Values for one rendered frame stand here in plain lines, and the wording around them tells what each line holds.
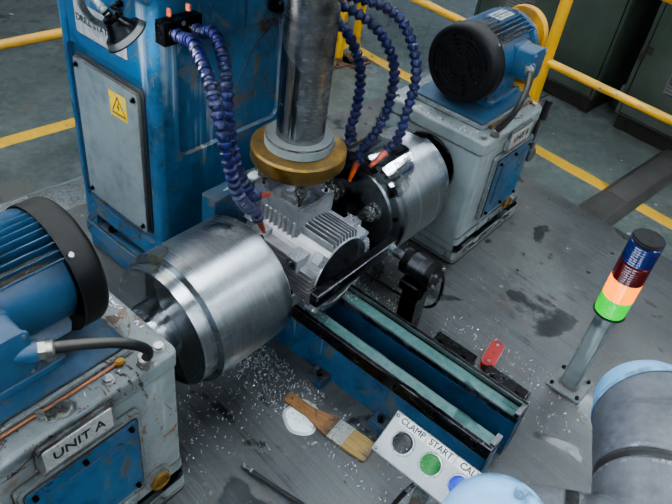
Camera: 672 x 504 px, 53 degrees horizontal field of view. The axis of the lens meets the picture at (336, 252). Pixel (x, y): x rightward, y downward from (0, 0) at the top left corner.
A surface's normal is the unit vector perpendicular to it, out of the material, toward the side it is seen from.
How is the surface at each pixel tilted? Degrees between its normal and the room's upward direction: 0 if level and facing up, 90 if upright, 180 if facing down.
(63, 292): 74
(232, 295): 43
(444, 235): 90
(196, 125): 90
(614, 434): 57
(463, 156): 90
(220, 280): 32
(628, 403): 37
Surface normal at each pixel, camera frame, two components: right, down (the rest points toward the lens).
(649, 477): -0.22, -0.83
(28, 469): 0.75, 0.49
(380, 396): -0.65, 0.44
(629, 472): -0.51, -0.77
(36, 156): 0.12, -0.75
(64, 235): 0.51, -0.37
